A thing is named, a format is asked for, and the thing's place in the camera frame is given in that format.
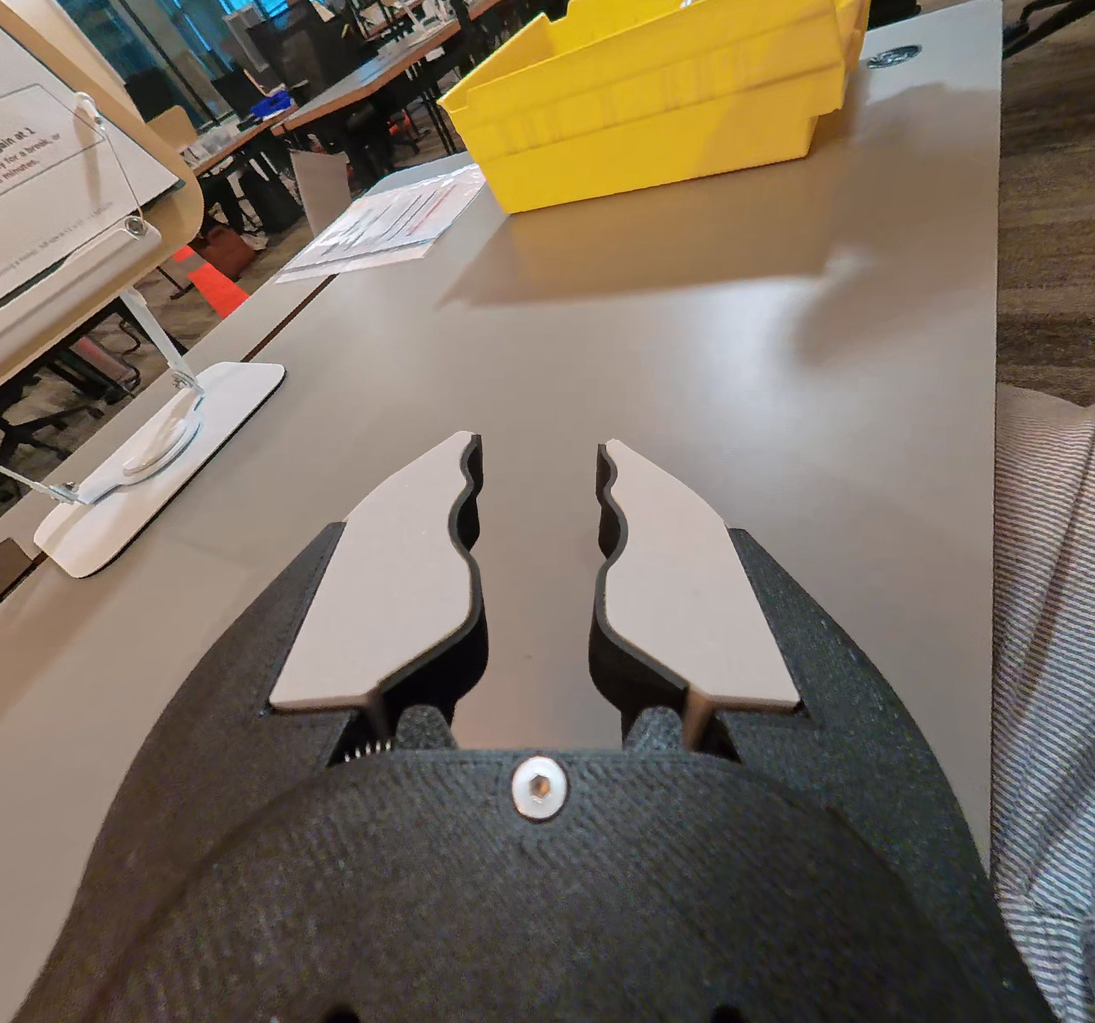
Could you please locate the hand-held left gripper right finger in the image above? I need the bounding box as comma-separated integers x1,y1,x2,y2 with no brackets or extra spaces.
589,438,802,743

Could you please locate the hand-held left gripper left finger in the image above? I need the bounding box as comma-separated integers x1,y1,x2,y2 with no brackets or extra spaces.
267,431,490,742

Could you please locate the yellow plastic bin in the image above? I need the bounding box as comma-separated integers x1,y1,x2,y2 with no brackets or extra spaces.
438,0,878,164
466,90,857,215

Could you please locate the grey desk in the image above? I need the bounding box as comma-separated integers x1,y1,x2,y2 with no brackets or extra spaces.
0,0,1004,874

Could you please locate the sign stand with white base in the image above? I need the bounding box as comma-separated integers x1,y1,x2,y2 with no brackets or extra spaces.
0,0,287,579

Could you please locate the long wooden table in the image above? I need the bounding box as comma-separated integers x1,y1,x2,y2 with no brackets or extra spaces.
282,0,570,161

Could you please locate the orange traffic cone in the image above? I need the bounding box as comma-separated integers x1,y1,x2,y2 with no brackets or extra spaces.
171,246,251,319

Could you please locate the person's striped clothing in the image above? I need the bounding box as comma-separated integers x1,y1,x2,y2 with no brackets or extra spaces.
991,385,1095,1023

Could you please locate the laminated paper sheet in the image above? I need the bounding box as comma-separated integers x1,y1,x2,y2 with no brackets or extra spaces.
275,163,487,284

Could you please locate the brown bag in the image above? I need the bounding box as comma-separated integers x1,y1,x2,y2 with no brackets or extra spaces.
204,225,259,278

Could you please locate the black floor lamp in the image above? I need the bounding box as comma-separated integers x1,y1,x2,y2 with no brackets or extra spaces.
81,0,219,127

